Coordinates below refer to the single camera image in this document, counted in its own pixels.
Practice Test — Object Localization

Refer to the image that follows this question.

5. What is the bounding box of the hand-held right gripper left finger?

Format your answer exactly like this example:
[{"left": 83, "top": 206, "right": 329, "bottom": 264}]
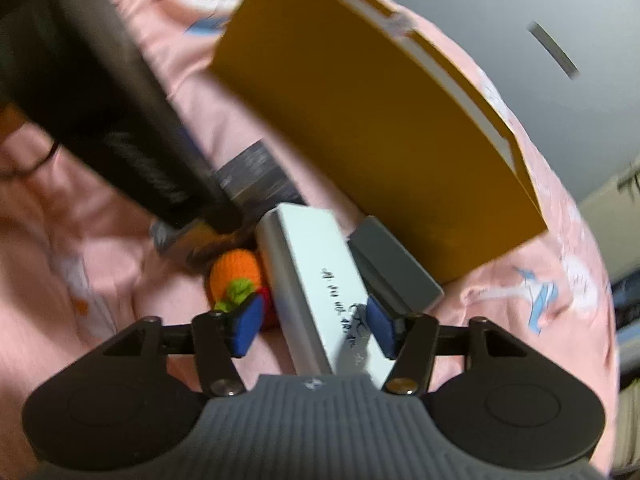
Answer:
[{"left": 102, "top": 294, "right": 267, "bottom": 397}]

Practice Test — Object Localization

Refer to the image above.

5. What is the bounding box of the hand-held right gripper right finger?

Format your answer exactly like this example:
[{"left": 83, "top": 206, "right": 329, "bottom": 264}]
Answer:
[{"left": 365, "top": 295, "right": 529, "bottom": 397}]

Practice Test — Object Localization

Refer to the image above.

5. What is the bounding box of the white rectangular box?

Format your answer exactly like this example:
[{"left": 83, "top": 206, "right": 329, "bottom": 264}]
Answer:
[{"left": 255, "top": 203, "right": 396, "bottom": 383}]

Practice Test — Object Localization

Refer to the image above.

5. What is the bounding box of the grey printed packet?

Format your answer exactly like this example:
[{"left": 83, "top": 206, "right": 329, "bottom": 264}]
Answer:
[{"left": 150, "top": 141, "right": 307, "bottom": 268}]

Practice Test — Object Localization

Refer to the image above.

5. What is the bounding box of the orange cardboard box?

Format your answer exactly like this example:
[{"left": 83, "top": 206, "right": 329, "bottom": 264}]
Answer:
[{"left": 207, "top": 0, "right": 548, "bottom": 286}]

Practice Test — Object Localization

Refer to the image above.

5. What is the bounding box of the red crochet fruit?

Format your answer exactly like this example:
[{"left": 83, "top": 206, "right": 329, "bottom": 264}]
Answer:
[{"left": 257, "top": 287, "right": 278, "bottom": 330}]

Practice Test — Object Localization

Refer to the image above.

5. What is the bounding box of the orange crochet fruit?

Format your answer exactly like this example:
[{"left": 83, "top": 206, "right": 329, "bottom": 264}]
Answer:
[{"left": 209, "top": 249, "right": 266, "bottom": 313}]

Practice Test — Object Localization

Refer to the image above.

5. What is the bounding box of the grey flat case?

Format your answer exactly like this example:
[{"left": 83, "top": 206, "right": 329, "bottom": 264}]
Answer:
[{"left": 346, "top": 215, "right": 446, "bottom": 320}]

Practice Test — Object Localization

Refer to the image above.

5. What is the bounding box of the pink cloud-print bed cover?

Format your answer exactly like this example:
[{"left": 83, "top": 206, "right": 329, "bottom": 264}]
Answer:
[{"left": 0, "top": 0, "right": 625, "bottom": 480}]

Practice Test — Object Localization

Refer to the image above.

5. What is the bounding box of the beige door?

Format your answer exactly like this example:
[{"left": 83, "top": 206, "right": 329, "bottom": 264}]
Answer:
[{"left": 577, "top": 157, "right": 640, "bottom": 281}]

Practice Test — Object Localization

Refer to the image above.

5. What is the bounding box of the grey wall vent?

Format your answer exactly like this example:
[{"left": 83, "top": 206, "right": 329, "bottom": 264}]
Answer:
[{"left": 527, "top": 21, "right": 582, "bottom": 80}]

